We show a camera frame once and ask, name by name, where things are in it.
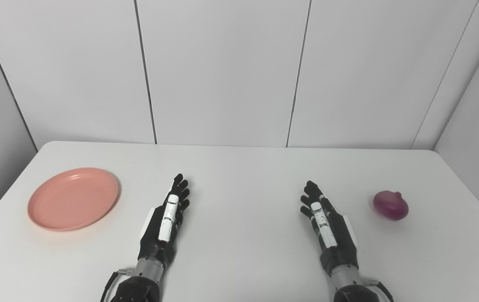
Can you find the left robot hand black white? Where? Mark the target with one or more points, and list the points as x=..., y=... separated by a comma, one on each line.
x=164, y=226

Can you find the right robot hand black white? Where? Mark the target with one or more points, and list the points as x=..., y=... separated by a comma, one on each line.
x=327, y=226

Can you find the purple red onion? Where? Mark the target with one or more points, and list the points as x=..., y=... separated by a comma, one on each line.
x=391, y=205

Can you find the pink round plate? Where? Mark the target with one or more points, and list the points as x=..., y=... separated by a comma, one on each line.
x=73, y=199

